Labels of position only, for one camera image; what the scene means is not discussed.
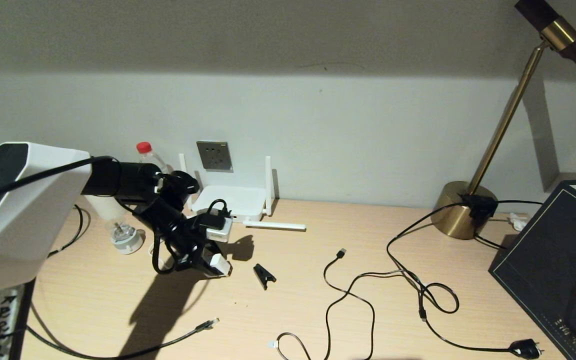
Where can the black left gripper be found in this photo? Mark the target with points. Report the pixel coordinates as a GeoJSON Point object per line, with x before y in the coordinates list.
{"type": "Point", "coordinates": [173, 230]}

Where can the white power adapter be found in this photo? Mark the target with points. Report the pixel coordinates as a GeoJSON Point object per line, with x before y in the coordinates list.
{"type": "Point", "coordinates": [222, 265]}

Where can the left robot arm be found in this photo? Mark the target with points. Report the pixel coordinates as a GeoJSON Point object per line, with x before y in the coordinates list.
{"type": "Point", "coordinates": [28, 210]}

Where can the white router with antennas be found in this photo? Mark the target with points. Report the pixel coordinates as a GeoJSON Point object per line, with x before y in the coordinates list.
{"type": "Point", "coordinates": [248, 200]}

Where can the small black clip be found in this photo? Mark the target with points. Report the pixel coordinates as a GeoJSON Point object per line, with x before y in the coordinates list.
{"type": "Point", "coordinates": [264, 274]}

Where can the small lamp white shade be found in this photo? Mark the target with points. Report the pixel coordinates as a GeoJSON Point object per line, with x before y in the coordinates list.
{"type": "Point", "coordinates": [127, 240]}

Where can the clear bottle red cap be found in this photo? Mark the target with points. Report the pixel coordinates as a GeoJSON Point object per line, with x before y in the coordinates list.
{"type": "Point", "coordinates": [144, 148]}

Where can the white handwritten label tape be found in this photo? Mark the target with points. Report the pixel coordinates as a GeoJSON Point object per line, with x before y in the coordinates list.
{"type": "Point", "coordinates": [5, 325]}

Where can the brass desk lamp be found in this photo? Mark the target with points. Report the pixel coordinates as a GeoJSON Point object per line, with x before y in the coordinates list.
{"type": "Point", "coordinates": [460, 220]}

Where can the black charger block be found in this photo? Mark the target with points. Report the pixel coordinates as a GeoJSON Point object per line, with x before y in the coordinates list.
{"type": "Point", "coordinates": [479, 206]}

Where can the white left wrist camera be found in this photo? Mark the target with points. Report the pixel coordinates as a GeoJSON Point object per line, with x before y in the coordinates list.
{"type": "Point", "coordinates": [220, 232]}

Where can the grey wall socket plate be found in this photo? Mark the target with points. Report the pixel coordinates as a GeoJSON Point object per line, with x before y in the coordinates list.
{"type": "Point", "coordinates": [214, 155]}

